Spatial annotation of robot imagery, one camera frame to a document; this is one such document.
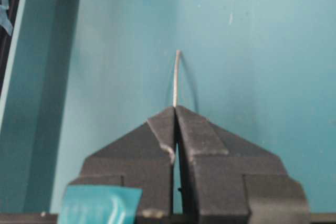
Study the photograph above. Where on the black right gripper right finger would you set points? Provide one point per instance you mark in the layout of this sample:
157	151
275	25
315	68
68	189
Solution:
227	179

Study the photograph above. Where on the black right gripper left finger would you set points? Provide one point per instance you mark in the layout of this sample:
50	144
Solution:
144	159

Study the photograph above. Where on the blue tape on gripper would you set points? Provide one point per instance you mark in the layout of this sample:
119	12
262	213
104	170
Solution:
99	204

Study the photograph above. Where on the blue tape near rail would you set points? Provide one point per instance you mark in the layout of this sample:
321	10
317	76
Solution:
5	22

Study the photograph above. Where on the long black aluminium rail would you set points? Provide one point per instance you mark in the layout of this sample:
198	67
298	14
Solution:
6	39

